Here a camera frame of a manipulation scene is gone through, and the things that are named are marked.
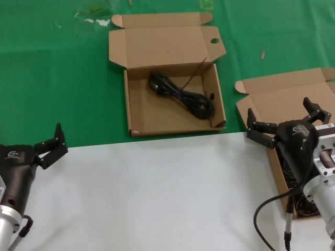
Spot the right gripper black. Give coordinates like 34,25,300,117
246,97,335,184

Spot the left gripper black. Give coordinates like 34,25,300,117
0,122,69,214

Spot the black cable bundle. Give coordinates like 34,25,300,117
149,72,217,121

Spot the cardboard box with lid hole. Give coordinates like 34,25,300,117
108,12,227,138

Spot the green table cloth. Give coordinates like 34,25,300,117
0,0,335,150

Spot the black zip tie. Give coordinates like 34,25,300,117
182,57,208,90

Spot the cardboard box holding cables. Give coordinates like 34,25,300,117
234,67,335,220

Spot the right wrist camera mount silver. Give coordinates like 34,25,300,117
312,122,335,181

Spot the pile of black cables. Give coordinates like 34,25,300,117
281,154,322,216

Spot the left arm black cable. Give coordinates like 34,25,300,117
10,214,34,249

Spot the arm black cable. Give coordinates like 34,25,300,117
254,180,309,251
10,214,34,249

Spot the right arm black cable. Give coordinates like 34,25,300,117
254,180,309,251

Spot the right arm cable silver connector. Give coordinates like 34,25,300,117
284,195,294,251

